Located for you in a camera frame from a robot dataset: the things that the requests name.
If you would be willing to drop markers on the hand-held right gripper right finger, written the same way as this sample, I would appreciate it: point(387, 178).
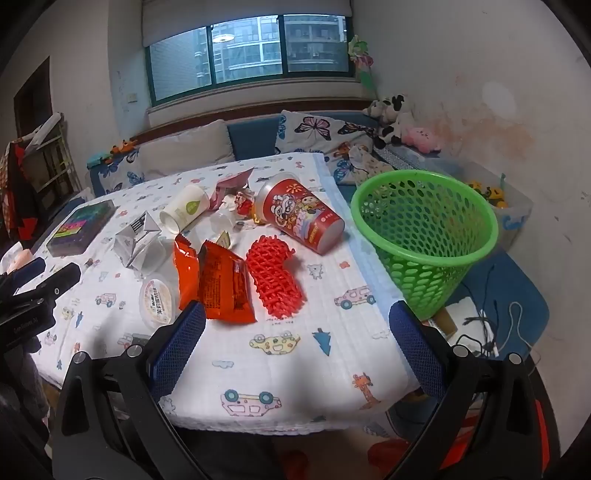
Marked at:
point(415, 350)

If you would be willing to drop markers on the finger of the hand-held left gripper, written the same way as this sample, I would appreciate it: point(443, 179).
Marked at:
point(25, 273)
point(57, 282)

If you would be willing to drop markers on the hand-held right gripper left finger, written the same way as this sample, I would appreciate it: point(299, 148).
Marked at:
point(181, 344)

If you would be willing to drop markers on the round white lidded tub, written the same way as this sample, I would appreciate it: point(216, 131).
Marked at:
point(157, 300)

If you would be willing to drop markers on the dark orange snack packet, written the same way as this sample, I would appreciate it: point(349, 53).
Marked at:
point(226, 286)

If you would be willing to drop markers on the bright orange snack packet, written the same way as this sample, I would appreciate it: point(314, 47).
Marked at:
point(184, 267)

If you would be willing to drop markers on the white milk carton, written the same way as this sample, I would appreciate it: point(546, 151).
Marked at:
point(134, 235)

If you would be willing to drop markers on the green plastic basket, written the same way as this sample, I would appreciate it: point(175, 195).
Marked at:
point(415, 240)

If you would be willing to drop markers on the red foam fruit net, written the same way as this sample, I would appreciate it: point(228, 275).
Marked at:
point(272, 277)

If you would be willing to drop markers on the red instant noodle cup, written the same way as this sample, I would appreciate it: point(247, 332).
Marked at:
point(300, 212)

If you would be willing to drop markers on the person's left forearm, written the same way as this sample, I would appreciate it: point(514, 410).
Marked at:
point(18, 397)

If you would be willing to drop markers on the pale pink object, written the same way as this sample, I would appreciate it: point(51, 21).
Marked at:
point(16, 261)

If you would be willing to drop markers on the brown cardboard piece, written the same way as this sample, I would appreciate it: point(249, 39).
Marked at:
point(444, 323)

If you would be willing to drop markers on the black box colourful print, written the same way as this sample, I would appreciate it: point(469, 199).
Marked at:
point(78, 226)

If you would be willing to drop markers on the shelf rack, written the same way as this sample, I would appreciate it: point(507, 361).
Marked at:
point(46, 161)

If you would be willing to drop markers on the small yellow sachet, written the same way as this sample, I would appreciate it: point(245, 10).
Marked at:
point(224, 238)

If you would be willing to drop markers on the small butterfly print pillow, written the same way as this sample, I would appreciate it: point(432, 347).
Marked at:
point(120, 175)

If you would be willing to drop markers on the teal toy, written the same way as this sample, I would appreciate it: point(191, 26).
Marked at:
point(98, 159)

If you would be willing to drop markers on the white paper cup green leaf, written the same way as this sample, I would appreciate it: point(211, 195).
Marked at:
point(184, 207)

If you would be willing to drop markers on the orange toy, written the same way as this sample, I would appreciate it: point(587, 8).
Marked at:
point(123, 147)

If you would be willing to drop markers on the red white candy wrapper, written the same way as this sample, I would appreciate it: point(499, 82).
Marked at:
point(244, 203)

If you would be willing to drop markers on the clear plastic storage bin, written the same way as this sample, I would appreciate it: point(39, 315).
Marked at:
point(515, 224)

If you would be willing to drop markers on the pink wrapper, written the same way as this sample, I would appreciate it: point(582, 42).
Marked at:
point(226, 187)

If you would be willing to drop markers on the yellow toy vehicles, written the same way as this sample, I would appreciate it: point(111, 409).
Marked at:
point(489, 193)

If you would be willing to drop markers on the dark wooden door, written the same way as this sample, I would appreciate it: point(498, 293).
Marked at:
point(32, 97)

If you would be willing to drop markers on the beige pillow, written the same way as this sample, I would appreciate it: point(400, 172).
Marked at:
point(184, 147)

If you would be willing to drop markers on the grey striped folded mat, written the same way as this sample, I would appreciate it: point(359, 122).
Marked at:
point(406, 157)

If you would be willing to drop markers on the beige printed garment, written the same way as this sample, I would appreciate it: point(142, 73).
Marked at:
point(364, 161)

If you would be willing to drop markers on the pink plush toy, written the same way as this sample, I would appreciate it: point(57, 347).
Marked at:
point(422, 138)

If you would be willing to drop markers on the blue sofa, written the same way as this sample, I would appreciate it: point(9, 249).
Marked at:
point(251, 136)

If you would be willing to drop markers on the cow plush toy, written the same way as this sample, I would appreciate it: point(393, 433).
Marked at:
point(385, 107)
point(392, 131)

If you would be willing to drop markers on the large butterfly print pillow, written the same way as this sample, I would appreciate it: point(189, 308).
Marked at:
point(314, 134)

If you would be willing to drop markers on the green framed window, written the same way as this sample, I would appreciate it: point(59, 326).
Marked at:
point(249, 50)

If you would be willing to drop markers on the white roller blind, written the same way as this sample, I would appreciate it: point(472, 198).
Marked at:
point(231, 11)

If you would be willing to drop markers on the colourful wall toy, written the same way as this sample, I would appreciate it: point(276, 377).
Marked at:
point(362, 60)

